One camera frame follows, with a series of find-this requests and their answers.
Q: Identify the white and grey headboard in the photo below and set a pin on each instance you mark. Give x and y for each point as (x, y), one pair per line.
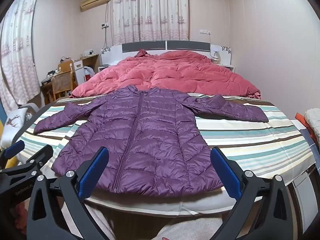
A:
(145, 46)

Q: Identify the white wall socket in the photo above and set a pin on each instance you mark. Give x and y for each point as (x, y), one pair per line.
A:
(205, 32)

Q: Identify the white printed window curtain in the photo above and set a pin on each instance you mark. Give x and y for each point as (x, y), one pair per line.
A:
(150, 10)

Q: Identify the white quilted cloth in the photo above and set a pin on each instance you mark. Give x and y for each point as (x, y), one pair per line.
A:
(313, 122)

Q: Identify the striped bed sheet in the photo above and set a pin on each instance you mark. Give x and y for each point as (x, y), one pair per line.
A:
(237, 142)

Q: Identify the wooden cabinet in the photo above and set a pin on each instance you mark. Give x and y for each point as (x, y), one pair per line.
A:
(91, 60)

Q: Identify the red comforter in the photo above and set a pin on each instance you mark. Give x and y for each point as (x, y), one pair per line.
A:
(175, 75)

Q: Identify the wooden chair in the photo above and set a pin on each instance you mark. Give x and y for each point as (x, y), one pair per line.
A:
(61, 82)
(65, 66)

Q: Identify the white printed side curtain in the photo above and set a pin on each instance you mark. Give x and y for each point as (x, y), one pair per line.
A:
(17, 55)

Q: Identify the white bedside lamp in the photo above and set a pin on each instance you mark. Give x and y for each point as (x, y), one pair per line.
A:
(215, 55)

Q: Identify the deer print pillow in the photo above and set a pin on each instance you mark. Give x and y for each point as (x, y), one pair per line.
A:
(12, 125)

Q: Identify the wooden desk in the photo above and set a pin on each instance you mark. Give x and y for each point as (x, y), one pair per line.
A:
(45, 83)

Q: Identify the purple down jacket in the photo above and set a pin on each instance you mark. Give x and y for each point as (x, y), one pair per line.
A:
(155, 142)

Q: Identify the orange cloth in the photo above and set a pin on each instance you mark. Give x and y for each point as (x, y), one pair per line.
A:
(303, 122)

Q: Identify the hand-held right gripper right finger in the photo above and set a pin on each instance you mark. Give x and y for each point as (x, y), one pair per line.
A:
(225, 175)

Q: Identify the white plastic bag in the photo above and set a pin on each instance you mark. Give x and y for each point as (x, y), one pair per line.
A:
(88, 72)

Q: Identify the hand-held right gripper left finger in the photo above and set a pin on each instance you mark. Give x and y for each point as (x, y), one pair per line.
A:
(93, 173)

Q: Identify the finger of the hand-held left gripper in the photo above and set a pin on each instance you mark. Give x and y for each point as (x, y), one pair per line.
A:
(42, 153)
(13, 148)

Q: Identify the white cabinet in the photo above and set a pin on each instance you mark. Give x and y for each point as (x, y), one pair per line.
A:
(79, 71)

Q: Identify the wall air conditioner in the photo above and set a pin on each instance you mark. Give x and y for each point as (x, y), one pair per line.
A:
(96, 1)

